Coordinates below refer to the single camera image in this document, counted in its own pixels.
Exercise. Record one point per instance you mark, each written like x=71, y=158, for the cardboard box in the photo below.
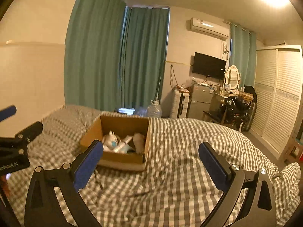
x=118, y=162

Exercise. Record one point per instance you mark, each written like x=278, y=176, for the white squeeze tube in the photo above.
x=123, y=144

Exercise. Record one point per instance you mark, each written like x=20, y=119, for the beige cloth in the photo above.
x=139, y=143

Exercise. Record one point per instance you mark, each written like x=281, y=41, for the clear water jug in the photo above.
x=154, y=110

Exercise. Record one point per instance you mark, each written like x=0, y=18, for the black plastic bags pile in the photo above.
x=236, y=113

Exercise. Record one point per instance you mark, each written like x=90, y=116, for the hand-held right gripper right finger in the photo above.
x=213, y=165

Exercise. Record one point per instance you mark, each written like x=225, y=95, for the wooden dressing table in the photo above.
x=216, y=100

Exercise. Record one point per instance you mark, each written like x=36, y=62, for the black wall television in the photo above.
x=208, y=65

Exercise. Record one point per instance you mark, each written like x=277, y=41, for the narrow teal curtain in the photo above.
x=241, y=56

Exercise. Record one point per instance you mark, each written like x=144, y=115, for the white plush toy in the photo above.
x=110, y=139

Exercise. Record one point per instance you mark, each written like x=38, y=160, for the teal window curtain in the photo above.
x=144, y=59

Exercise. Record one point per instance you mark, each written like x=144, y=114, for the black hanging garment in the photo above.
x=250, y=91

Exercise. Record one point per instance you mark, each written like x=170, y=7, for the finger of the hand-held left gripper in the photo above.
x=30, y=128
x=7, y=113

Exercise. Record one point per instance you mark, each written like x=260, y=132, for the clear plastic bag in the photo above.
x=182, y=88

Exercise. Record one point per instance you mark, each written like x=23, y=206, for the white oval mirror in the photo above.
x=233, y=76

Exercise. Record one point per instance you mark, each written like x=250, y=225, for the wide teal curtain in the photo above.
x=94, y=52

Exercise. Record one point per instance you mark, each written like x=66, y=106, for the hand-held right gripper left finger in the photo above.
x=87, y=167

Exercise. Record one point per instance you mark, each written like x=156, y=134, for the white ribbed suitcase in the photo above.
x=180, y=104

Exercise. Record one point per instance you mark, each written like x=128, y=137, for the wooden furniture piece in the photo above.
x=292, y=149

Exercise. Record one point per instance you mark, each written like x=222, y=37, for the white louvred wardrobe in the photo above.
x=279, y=99

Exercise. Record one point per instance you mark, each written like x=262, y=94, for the black chair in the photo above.
x=211, y=114

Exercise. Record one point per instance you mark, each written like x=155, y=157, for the grey checkered blanket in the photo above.
x=177, y=170

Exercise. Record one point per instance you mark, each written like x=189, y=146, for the white air conditioner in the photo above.
x=208, y=27

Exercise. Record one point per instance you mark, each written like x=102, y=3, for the small picture frame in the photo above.
x=227, y=86

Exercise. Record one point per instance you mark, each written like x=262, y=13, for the grey mini fridge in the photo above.
x=200, y=101

